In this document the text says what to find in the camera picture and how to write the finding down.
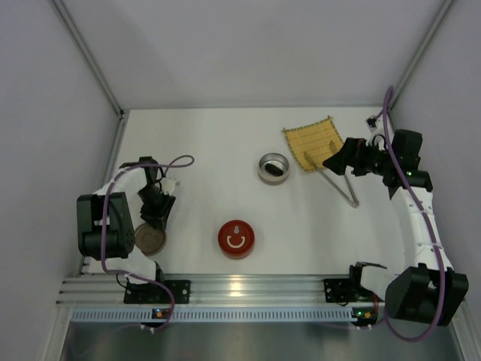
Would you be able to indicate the right aluminium frame post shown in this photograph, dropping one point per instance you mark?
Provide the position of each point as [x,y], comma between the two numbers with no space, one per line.
[421,50]

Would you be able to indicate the red lunch box container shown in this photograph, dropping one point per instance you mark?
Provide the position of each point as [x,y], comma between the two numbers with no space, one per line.
[237,253]

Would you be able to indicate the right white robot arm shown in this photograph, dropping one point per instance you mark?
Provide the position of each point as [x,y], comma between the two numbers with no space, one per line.
[428,289]

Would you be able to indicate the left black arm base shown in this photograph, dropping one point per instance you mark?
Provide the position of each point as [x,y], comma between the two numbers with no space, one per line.
[150,294]

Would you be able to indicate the grey slotted cable duct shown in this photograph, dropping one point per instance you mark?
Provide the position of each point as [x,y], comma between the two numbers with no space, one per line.
[321,314]

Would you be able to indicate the beige lunch box lid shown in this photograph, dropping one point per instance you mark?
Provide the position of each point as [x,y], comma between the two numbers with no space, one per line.
[150,241]

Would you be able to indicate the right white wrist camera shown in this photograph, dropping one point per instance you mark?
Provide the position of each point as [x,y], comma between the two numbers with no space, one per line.
[379,133]

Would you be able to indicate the aluminium front rail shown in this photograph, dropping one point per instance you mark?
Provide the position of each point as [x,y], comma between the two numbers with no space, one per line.
[209,290]

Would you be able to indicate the aluminium frame post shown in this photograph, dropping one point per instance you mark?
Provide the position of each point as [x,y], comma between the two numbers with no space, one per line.
[71,28]
[421,50]

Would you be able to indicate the black spiky food piece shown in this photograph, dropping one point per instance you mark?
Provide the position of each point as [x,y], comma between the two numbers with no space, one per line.
[273,170]

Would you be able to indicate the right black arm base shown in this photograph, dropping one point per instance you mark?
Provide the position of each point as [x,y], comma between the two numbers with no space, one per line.
[346,289]

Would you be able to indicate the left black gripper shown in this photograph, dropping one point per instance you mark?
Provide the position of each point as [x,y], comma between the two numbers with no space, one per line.
[156,210]

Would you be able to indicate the left aluminium frame post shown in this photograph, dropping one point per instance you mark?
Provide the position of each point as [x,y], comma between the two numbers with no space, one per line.
[71,28]

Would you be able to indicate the red lunch box lid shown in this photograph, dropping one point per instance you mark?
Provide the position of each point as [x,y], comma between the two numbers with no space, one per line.
[236,233]

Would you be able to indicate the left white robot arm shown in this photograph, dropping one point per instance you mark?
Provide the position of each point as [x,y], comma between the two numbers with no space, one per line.
[124,223]

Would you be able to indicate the beige lunch box container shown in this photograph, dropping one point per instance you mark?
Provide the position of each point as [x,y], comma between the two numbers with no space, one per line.
[277,159]

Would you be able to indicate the yellow bamboo mat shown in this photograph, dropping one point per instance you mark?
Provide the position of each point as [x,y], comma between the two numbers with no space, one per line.
[320,140]

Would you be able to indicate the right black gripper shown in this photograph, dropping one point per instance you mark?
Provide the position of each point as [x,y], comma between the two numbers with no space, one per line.
[349,151]

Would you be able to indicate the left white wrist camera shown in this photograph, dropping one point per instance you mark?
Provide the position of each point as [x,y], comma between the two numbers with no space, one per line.
[168,185]

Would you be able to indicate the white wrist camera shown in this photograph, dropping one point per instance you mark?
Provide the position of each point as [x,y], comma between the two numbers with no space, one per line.
[379,133]
[168,185]

